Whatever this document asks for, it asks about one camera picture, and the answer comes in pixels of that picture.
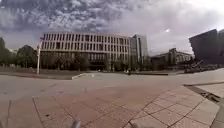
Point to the row of trees before building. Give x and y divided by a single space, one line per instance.
80 62

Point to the group of trees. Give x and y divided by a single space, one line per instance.
16 56

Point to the robot's own part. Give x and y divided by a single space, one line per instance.
76 124

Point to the wide beige office building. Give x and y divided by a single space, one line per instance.
86 45

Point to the white pole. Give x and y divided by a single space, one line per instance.
38 60

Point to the grey glass tower building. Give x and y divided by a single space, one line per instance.
140 48

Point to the dark planted bed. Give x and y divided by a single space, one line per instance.
36 71

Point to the dark building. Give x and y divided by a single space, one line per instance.
206 46

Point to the low concrete kerb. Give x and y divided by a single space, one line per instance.
81 76

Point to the low grey building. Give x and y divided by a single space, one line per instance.
173 57

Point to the beige paved plaza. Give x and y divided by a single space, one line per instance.
100 100

